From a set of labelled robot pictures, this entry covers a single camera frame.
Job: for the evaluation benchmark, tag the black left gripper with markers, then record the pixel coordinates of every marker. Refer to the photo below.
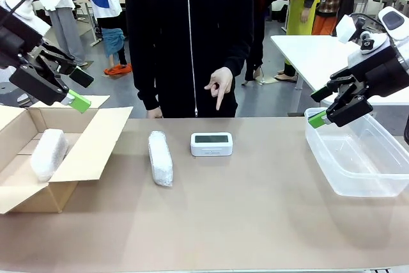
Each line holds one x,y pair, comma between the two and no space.
16,39

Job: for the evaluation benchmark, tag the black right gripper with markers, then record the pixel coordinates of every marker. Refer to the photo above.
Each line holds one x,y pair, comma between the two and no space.
380,71

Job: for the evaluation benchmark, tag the bubble-wrapped clock with visible grille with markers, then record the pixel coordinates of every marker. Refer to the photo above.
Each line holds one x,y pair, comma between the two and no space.
49,154

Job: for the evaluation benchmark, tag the narrow bubble-wrapped clock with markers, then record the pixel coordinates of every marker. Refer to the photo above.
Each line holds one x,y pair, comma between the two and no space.
160,158

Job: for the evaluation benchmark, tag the unwrapped white digital clock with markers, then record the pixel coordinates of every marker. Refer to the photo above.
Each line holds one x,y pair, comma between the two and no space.
211,145

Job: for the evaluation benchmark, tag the person's right hand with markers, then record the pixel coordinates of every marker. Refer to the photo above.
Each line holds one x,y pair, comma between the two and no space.
155,113

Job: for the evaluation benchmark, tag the person's left hand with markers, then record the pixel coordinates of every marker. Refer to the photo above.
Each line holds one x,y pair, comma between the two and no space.
222,82

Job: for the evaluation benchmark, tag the grey trousers on mannequin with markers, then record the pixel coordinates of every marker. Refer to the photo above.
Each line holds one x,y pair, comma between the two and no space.
68,36

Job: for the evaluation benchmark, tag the grey round stool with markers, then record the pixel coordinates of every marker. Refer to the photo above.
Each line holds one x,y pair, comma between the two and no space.
12,89

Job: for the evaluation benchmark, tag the white background table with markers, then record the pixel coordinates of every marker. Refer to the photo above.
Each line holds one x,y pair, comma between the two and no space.
306,59

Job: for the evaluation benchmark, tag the orange cloth on floor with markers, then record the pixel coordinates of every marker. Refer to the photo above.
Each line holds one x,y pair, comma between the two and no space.
119,70

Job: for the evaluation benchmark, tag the clear plastic bin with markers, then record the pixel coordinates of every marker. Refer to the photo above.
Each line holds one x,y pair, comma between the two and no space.
358,158

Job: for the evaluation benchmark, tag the teal trousers on mannequin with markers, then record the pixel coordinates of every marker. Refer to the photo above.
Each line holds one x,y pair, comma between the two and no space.
112,41

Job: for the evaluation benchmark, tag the open cardboard box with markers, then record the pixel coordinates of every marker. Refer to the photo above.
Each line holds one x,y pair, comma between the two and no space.
92,145

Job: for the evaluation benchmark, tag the orange trousers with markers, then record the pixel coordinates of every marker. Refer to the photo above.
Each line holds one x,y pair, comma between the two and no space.
324,25

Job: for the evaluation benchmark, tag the yellow apron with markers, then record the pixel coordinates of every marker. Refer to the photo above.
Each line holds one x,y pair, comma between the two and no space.
297,17

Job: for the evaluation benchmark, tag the person in black hoodie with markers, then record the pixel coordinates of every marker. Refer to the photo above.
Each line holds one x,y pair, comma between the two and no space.
188,30

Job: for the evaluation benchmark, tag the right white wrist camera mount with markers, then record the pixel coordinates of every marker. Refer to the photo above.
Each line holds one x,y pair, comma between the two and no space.
346,28

